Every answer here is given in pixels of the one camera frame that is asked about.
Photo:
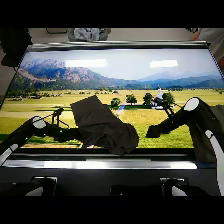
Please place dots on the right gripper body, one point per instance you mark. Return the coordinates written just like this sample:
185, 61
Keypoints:
156, 130

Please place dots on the dark brown T-shirt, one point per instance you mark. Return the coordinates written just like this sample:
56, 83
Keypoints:
100, 126

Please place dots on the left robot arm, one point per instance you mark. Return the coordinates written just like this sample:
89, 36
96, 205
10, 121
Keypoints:
20, 135

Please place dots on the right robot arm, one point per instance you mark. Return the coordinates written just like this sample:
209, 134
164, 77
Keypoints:
200, 116

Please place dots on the person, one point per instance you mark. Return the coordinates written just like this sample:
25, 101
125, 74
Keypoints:
213, 38

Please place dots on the heap of clothes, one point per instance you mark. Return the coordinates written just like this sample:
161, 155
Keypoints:
87, 34

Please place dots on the black garment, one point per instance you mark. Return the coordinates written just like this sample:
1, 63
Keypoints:
15, 46

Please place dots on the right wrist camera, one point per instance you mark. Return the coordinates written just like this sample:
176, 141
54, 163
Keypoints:
160, 102

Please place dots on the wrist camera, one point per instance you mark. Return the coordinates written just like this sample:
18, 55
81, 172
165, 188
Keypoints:
160, 102
57, 113

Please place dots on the silver frame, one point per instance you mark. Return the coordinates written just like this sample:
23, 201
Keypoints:
100, 165

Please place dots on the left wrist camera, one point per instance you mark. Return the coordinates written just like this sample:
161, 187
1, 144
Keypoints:
57, 113

